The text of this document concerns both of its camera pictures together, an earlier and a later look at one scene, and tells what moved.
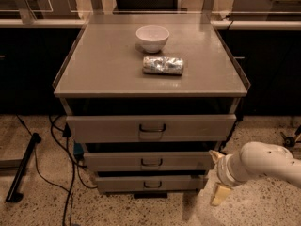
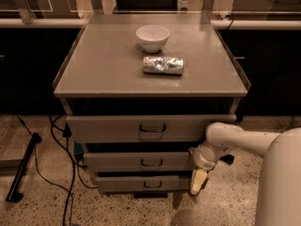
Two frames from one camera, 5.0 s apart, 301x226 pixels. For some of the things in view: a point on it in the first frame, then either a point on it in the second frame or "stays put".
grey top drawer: [151, 128] stays put
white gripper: [221, 169] → [202, 158]
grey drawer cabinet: [149, 97] stays put
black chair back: [130, 2] stays put
